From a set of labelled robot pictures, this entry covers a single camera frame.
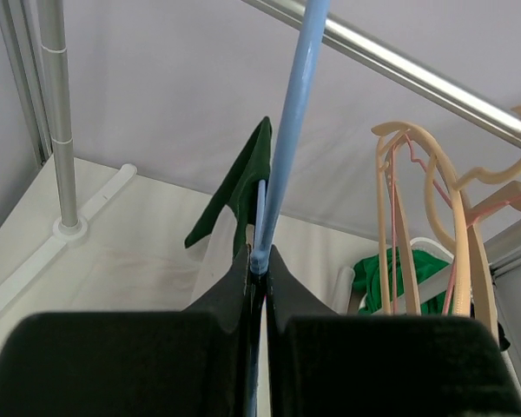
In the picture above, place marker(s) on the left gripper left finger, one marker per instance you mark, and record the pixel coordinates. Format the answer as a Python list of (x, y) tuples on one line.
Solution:
[(159, 363)]

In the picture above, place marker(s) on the white perforated basket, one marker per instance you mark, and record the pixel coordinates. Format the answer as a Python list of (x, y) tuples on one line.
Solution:
[(432, 266)]

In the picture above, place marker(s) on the beige hanger of black shirt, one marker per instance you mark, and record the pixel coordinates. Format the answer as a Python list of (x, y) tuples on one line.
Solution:
[(509, 194)]

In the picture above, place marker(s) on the metal clothes rack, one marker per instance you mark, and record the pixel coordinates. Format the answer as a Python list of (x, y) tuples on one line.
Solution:
[(72, 225)]

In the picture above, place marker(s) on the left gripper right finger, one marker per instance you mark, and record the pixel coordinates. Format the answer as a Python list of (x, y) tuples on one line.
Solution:
[(326, 364)]

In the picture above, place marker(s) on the white green raglan shirt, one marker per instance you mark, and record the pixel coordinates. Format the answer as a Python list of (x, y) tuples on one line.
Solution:
[(226, 224)]

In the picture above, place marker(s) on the beige hanger of green shirt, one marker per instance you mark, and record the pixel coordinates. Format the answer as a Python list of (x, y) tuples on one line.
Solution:
[(392, 136)]

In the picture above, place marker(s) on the blue thin hanger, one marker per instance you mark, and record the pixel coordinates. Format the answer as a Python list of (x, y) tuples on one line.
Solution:
[(294, 109)]

